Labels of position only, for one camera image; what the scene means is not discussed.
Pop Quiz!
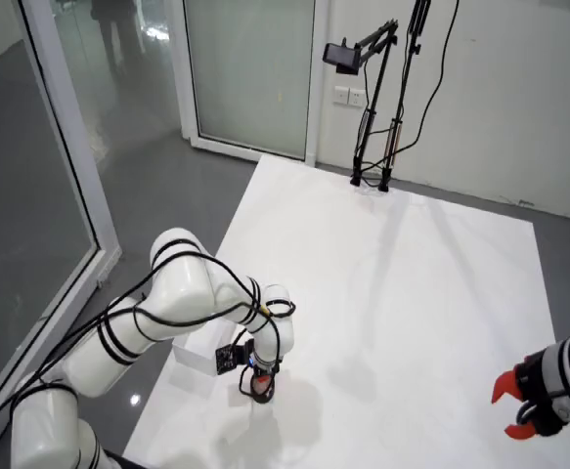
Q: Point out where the frosted glass door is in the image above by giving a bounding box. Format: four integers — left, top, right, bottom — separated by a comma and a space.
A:
181, 0, 332, 165

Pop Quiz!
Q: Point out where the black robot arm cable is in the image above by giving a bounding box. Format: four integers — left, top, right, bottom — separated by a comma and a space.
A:
0, 243, 298, 441

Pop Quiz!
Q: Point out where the glass partition with frame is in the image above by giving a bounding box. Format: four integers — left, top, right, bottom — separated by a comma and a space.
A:
0, 0, 122, 441

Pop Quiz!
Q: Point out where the black boom stand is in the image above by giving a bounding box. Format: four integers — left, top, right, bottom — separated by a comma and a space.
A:
350, 18, 400, 188
376, 0, 432, 192

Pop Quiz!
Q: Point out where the black wrist camera board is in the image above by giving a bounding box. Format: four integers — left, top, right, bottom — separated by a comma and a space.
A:
214, 341, 255, 376

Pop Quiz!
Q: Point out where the black tape roll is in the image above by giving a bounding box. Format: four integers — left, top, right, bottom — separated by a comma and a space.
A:
247, 379, 278, 405

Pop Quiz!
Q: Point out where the black camera on stand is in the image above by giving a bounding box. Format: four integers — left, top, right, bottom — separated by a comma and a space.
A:
323, 38, 363, 76

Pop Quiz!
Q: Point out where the person in dark trousers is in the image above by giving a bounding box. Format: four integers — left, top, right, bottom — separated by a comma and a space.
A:
91, 0, 147, 74

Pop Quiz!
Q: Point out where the white cardboard bin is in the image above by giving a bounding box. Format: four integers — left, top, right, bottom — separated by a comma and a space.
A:
171, 324, 237, 377

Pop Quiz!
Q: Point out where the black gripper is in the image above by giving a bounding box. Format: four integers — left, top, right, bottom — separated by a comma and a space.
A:
490, 349, 570, 440
250, 360, 283, 396

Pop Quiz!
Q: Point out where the black tripod stand with cables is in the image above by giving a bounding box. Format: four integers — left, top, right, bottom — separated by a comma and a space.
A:
360, 0, 461, 177

